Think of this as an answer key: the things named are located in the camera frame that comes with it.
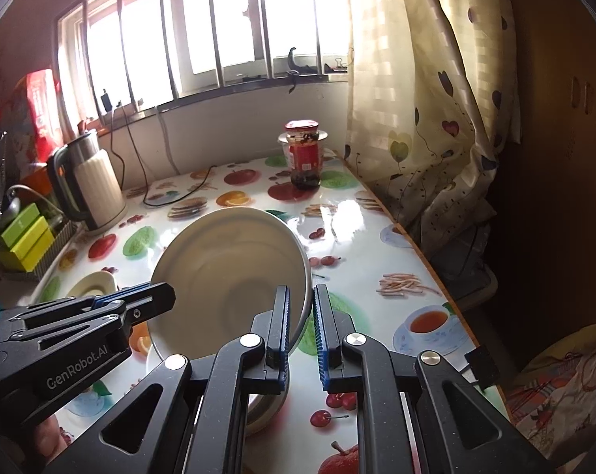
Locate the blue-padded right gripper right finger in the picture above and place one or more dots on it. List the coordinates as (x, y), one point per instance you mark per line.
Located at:
(415, 414)

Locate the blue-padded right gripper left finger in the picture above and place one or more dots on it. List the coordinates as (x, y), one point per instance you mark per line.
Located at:
(189, 416)

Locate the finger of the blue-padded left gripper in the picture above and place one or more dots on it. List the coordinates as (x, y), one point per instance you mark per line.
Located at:
(131, 296)
(162, 299)

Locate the beige plate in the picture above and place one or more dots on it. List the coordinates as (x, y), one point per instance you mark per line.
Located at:
(96, 284)

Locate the small white blue-striped bowl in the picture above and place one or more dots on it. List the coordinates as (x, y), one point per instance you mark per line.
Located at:
(225, 269)

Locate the large white blue-striped bowl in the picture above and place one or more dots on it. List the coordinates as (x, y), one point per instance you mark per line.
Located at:
(261, 410)

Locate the left hand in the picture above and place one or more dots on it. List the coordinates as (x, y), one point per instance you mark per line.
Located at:
(50, 439)

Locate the striped storage basket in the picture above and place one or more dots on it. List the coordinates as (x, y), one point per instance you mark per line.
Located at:
(46, 260)

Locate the yellow box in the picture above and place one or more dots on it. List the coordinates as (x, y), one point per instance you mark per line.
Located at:
(30, 249)

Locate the black binder clip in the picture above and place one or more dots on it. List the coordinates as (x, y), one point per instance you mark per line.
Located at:
(481, 365)

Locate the green box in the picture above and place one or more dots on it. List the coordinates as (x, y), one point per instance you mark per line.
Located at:
(20, 225)

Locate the cream electric kettle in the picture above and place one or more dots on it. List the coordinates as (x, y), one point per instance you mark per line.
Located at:
(84, 183)

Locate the grey mouse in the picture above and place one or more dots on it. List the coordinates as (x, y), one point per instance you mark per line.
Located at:
(11, 213)

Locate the red packaging bag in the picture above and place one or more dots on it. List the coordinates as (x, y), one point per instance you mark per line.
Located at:
(30, 116)

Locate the red-lidded sauce jar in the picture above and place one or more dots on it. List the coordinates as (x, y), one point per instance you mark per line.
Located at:
(303, 136)

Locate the white plastic cup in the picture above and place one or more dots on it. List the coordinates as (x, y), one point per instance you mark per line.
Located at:
(289, 153)

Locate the heart-patterned curtain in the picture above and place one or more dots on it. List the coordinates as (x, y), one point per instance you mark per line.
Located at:
(431, 100)

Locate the window frame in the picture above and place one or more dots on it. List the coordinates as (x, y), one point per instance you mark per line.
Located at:
(134, 55)

